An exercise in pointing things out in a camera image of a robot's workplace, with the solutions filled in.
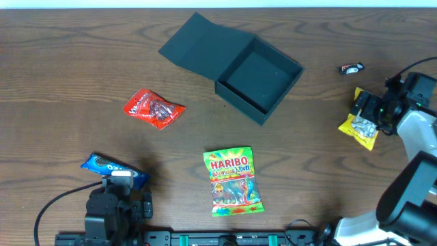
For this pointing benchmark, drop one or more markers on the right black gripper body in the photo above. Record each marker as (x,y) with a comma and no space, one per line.
(365,103)

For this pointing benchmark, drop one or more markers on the yellow sweets bag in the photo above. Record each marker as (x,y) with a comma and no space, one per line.
(362,130)

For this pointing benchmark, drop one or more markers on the black gift box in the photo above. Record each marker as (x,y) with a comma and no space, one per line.
(248,72)

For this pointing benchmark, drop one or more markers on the green Haribo gummy bag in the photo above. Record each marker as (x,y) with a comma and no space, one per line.
(234,186)

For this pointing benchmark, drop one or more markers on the red candy bag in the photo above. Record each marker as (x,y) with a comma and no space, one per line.
(148,106)

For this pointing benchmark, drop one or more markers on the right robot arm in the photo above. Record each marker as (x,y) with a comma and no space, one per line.
(403,215)

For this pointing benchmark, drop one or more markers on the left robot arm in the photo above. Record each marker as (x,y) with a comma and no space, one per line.
(115,211)

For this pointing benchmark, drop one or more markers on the blue Oreo cookie pack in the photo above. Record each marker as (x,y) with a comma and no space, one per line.
(104,166)

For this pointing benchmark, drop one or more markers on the black Mars mini bar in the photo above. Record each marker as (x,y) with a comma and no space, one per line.
(351,68)

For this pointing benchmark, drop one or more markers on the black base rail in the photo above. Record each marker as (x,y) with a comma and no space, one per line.
(167,238)

